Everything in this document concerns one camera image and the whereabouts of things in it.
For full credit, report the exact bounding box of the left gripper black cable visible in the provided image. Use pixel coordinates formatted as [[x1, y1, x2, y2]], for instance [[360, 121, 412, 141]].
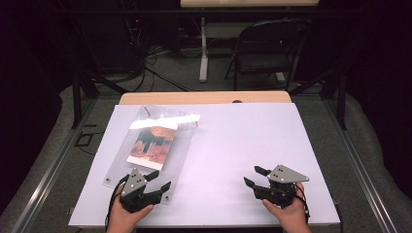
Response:
[[104, 174, 130, 231]]

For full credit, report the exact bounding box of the light tabletop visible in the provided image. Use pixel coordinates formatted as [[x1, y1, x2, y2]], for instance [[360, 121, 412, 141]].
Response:
[[179, 0, 321, 9]]

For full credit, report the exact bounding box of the orange landscape photo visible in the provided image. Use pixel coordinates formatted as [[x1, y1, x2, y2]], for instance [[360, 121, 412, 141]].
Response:
[[125, 124, 180, 172]]

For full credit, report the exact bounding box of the person's right hand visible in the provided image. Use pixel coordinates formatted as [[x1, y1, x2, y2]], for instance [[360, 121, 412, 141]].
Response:
[[261, 182, 313, 233]]

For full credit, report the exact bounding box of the black metal stand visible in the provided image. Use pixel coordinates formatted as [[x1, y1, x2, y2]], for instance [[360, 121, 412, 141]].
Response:
[[71, 68, 129, 130], [288, 62, 350, 131]]

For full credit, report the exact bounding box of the black folding chair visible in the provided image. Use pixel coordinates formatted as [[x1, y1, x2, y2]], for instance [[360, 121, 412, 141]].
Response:
[[224, 17, 313, 92]]

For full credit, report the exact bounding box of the white work board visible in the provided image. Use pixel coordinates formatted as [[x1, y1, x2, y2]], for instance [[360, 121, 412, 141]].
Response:
[[68, 102, 341, 228]]

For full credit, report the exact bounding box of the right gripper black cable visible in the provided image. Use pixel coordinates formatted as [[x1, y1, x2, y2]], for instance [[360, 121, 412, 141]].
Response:
[[292, 183, 312, 225]]

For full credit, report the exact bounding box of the bundle of floor cables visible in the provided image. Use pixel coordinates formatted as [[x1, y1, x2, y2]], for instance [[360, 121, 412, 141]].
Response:
[[127, 45, 197, 93]]

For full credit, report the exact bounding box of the wooden table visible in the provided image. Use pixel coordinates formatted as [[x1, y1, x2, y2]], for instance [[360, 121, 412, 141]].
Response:
[[119, 90, 292, 106]]

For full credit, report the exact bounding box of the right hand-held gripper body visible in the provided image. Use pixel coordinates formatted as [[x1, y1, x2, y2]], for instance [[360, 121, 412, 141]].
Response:
[[254, 164, 310, 209]]

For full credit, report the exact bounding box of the white table leg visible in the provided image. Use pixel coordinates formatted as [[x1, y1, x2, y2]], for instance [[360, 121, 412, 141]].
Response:
[[198, 17, 210, 83]]

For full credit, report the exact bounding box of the dark equipment with red light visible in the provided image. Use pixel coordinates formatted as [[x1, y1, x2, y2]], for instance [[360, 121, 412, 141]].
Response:
[[123, 16, 148, 67]]

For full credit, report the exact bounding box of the aluminium rail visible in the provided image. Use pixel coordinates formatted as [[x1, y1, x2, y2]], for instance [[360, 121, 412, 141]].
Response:
[[11, 96, 99, 233], [323, 96, 400, 233]]

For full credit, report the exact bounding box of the person's left hand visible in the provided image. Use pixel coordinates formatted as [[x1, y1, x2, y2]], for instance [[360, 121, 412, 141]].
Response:
[[106, 183, 155, 233]]

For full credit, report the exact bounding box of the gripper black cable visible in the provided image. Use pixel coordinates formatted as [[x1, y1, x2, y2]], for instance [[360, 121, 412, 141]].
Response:
[[104, 174, 130, 231], [292, 183, 312, 225]]

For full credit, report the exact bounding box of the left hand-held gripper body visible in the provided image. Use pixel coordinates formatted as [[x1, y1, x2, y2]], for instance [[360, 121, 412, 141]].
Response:
[[120, 167, 163, 214]]

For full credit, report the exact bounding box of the clear acrylic photo frame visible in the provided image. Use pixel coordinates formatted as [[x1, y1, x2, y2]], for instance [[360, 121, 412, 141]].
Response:
[[102, 104, 201, 206]]

